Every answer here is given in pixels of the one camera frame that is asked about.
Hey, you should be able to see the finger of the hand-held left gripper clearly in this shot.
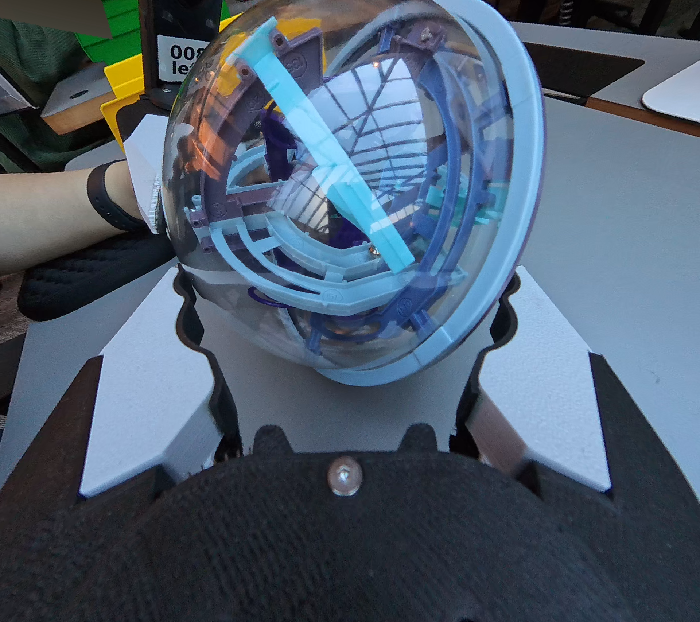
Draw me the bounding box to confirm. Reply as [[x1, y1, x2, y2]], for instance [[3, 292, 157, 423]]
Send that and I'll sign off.
[[125, 113, 167, 236]]

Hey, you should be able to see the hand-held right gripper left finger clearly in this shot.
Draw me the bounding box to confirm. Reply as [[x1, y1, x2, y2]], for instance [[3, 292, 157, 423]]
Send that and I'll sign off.
[[80, 267, 242, 498]]

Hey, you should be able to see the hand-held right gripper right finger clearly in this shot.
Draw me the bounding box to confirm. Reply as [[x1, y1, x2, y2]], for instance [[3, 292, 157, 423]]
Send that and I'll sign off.
[[453, 264, 612, 493]]

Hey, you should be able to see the clear plastic maze ball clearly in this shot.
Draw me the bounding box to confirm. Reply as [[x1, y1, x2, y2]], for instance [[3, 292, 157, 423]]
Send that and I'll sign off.
[[161, 0, 548, 389]]

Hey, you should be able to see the person's left forearm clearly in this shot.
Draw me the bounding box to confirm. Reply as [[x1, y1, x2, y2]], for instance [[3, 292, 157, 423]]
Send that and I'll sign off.
[[0, 160, 140, 273]]

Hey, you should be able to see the black wristband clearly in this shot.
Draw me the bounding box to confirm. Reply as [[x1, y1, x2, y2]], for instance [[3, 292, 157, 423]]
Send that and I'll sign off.
[[86, 161, 144, 233]]

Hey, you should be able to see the green storage bin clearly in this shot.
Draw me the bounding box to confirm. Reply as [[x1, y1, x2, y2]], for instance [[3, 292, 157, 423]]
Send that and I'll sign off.
[[75, 0, 140, 64]]

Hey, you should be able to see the yellow storage bin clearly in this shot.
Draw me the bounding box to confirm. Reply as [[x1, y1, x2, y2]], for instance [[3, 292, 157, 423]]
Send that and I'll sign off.
[[100, 12, 241, 155]]

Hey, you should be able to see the black wrist rest pad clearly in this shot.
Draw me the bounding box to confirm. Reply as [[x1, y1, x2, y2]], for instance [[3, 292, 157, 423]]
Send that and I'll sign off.
[[18, 234, 177, 322]]

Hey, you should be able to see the green knitted cloth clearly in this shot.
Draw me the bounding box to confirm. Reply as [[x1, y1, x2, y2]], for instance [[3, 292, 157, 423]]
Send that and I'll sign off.
[[0, 16, 118, 173]]

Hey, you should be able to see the black desk mat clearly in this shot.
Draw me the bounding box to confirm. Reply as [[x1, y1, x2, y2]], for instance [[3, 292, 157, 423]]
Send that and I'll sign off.
[[522, 42, 646, 99]]

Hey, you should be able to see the wooden board document stand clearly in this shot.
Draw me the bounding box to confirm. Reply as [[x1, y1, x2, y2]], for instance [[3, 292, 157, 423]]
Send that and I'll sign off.
[[641, 59, 700, 123]]

